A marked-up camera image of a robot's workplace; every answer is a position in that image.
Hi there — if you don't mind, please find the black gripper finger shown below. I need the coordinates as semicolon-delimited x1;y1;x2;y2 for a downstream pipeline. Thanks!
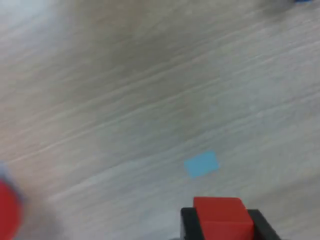
180;207;205;240
246;209;281;240

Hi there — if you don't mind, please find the red plastic cup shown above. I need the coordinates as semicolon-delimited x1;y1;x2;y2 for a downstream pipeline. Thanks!
0;174;25;240

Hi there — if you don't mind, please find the red cube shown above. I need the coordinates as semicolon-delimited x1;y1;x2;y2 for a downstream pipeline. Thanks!
193;196;253;240

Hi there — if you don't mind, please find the pale blue tape patch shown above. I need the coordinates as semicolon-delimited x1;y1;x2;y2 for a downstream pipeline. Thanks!
184;149;220;179

